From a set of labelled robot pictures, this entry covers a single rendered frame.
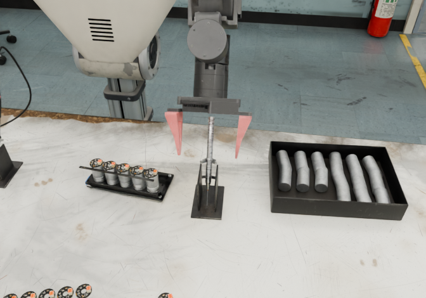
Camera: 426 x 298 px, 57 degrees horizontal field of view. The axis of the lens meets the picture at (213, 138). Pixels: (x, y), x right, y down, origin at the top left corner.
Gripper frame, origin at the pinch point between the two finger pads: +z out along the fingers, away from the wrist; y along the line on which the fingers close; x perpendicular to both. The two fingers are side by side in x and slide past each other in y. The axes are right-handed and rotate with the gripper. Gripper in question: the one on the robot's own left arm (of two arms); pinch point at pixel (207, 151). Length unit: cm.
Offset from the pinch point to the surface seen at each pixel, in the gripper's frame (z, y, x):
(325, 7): -86, 66, 251
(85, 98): -8, -88, 164
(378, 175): 4.3, 32.9, 12.5
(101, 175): 6.7, -21.0, 7.4
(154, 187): 8.2, -10.3, 6.0
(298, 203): 9.0, 16.6, 4.8
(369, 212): 10.0, 29.6, 5.7
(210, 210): 11.8, 0.5, 6.1
